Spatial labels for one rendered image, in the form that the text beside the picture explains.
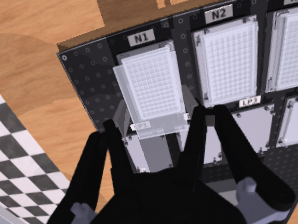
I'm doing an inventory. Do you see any white button panel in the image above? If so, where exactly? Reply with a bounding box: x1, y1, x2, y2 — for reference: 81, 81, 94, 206
205, 178, 238, 206

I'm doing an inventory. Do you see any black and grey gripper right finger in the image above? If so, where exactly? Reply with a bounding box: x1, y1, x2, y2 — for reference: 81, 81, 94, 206
165, 84, 296, 224

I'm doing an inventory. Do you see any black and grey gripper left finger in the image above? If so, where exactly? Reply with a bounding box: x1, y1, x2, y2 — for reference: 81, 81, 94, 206
46, 99, 143, 224

